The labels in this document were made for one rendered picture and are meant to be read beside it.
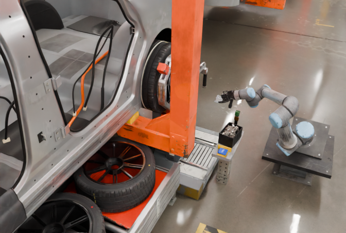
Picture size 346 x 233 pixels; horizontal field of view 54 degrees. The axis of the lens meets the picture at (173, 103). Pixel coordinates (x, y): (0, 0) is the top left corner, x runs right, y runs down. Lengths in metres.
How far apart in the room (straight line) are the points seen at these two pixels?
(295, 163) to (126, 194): 1.55
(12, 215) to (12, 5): 1.10
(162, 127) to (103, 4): 2.26
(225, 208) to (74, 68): 1.80
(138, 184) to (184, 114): 0.62
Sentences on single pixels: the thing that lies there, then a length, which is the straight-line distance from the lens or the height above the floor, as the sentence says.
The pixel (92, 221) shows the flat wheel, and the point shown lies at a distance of 2.47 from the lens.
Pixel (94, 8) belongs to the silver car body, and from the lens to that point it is 4.63.
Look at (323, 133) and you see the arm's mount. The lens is 3.47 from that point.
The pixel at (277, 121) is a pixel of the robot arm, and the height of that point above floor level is 0.95.
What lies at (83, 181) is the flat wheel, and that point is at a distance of 2.72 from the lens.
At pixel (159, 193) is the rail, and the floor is 0.39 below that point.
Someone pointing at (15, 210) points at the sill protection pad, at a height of 0.90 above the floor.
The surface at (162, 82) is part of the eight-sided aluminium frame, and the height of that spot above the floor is 0.97.
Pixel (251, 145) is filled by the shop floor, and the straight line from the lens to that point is 3.86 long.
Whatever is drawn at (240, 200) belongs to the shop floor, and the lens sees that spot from 3.27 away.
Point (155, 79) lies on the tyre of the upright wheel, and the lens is 2.92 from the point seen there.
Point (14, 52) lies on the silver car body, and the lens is 1.85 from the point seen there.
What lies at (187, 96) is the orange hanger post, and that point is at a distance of 2.46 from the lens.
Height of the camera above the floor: 2.43
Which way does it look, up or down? 34 degrees down
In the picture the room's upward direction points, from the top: 1 degrees clockwise
